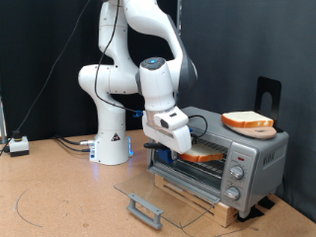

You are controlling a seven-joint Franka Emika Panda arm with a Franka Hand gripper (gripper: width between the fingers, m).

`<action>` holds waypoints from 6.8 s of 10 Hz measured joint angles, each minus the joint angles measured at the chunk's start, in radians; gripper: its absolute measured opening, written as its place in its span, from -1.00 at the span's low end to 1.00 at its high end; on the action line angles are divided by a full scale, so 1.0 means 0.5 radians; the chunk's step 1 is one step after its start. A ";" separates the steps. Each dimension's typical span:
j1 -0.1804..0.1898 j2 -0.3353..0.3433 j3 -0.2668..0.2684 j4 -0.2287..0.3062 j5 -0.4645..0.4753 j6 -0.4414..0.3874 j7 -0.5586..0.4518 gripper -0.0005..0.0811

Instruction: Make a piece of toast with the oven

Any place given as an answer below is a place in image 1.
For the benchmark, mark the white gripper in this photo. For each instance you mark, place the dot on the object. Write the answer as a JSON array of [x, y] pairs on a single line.
[[174, 140]]

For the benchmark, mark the white bread slice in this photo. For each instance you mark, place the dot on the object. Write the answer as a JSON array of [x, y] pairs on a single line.
[[200, 152], [247, 118]]

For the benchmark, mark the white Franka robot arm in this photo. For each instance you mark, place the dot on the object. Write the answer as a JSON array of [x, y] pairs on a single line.
[[108, 131]]

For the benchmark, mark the silver oven knob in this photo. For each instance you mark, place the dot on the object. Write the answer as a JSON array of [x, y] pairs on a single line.
[[232, 193], [237, 172]]

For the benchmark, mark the silver toaster oven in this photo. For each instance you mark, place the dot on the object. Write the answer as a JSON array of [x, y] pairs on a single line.
[[270, 154]]

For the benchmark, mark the slatted wooden crate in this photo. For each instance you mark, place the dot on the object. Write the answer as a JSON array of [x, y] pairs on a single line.
[[225, 214]]

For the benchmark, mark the black metal bookend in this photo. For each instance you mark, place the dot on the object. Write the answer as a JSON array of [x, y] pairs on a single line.
[[263, 85]]

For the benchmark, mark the black foam pad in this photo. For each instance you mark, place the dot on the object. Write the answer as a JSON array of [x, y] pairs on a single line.
[[266, 203], [250, 214]]

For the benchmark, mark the dark grey backdrop curtain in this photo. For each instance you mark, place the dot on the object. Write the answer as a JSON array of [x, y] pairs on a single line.
[[230, 39]]

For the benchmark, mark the emergency stop button box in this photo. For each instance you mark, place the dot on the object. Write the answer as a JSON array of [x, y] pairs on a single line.
[[18, 144]]

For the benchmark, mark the black backdrop curtain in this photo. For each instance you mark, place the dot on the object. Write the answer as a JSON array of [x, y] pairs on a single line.
[[26, 33]]

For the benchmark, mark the metal frame post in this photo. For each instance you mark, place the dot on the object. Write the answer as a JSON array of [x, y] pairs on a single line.
[[2, 121]]

